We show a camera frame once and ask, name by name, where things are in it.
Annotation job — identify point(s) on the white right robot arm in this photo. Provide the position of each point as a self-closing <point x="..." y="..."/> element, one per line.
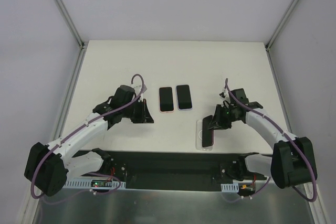
<point x="292" y="161"/>

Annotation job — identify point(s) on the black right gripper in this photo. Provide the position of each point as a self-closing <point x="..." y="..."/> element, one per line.
<point x="219" y="119"/>

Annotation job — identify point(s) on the pink phone case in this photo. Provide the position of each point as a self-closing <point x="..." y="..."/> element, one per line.
<point x="167" y="111"/>

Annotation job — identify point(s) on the lavender phone case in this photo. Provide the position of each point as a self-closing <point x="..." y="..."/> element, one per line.
<point x="185" y="109"/>

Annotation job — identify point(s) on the right aluminium frame post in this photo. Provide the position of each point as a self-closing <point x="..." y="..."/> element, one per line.
<point x="282" y="23"/>

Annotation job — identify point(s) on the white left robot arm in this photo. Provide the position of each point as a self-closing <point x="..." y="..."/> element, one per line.
<point x="51" y="165"/>

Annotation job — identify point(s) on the aluminium frame post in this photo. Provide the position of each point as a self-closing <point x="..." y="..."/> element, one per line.
<point x="282" y="23"/>
<point x="70" y="23"/>

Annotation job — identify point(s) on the black phone white edge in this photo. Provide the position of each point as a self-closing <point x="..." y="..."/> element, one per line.
<point x="183" y="96"/>

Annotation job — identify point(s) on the white cable duct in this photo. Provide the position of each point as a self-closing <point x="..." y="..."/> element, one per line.
<point x="89" y="183"/>
<point x="230" y="188"/>

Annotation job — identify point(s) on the left aluminium frame post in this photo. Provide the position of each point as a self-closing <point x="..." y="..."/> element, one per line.
<point x="70" y="23"/>

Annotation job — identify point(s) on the left white cable duct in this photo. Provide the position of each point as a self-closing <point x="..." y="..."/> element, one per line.
<point x="89" y="183"/>

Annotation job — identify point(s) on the clear phone case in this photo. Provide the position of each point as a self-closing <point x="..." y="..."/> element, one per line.
<point x="198" y="141"/>

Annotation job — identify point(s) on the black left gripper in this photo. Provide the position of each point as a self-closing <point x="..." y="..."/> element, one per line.
<point x="140" y="112"/>

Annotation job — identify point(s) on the right white cable duct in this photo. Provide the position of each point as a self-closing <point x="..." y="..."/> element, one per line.
<point x="230" y="188"/>

